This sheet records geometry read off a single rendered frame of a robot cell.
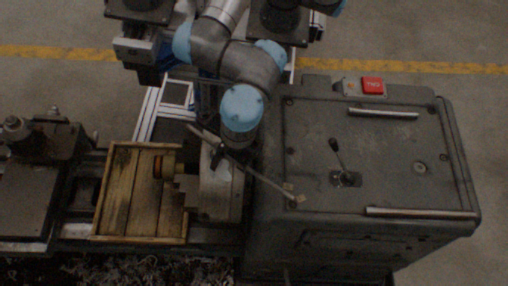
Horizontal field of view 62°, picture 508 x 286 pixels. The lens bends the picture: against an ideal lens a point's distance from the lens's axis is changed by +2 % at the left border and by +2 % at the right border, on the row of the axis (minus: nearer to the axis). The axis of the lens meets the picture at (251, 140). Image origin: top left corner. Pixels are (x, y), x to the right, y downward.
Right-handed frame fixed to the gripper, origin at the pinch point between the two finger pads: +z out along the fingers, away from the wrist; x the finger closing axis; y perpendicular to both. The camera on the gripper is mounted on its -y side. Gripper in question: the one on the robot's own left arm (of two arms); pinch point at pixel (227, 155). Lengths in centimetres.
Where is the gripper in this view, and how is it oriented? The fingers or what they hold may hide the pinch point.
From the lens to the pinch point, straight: 105.7
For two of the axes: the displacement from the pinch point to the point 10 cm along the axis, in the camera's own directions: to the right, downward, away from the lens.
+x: 6.0, -7.4, 3.1
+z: -0.8, 3.3, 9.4
